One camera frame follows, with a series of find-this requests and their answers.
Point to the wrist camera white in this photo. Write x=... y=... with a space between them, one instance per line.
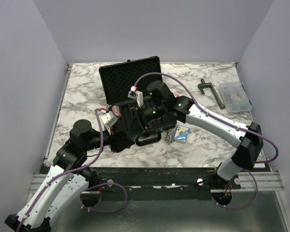
x=135 y=94
x=109 y=119

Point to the red tan poker chip stack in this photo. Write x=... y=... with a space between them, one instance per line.
x=116 y=111

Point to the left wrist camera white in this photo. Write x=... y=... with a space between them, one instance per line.
x=109 y=119

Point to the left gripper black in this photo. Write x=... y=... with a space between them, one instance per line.
x=119 y=141

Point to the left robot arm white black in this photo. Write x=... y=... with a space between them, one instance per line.
x=62 y=157

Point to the clear plastic parts box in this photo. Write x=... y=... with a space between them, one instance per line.
x=234 y=97

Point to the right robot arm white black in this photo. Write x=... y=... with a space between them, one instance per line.
x=246 y=139

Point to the black metal clamp tool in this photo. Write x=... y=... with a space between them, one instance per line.
x=203 y=85

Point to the blue playing card deck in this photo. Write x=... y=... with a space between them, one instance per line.
x=181 y=134

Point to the black poker carrying case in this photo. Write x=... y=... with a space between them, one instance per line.
x=124 y=86

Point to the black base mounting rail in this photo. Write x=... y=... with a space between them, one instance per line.
x=119 y=192

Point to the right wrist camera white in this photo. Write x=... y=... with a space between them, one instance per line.
x=135 y=94

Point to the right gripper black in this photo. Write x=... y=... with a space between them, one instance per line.
x=139 y=112

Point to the blue tan poker chip stack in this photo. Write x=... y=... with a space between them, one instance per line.
x=170 y=136

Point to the aluminium extrusion rail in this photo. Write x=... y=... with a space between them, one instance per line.
x=202 y=178

